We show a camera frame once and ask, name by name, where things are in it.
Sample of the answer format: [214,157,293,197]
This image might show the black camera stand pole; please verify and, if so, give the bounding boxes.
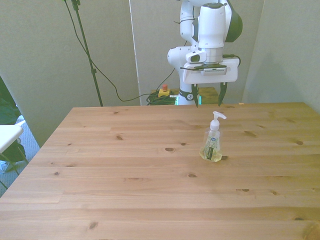
[70,0,104,108]

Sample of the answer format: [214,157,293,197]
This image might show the coiled black cable bundle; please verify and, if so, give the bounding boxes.
[145,91,180,107]

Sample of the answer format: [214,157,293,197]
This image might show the clear pump sanitizer bottle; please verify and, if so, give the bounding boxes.
[199,110,228,163]

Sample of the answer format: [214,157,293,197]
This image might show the white folding table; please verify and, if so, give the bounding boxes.
[0,119,27,154]

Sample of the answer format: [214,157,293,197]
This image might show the white vertical wall strip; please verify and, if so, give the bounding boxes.
[128,0,143,106]

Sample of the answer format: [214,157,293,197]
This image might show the yellow emergency stop button box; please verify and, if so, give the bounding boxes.
[158,84,172,99]

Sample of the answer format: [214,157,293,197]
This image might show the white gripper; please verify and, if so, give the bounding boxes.
[180,57,239,109]

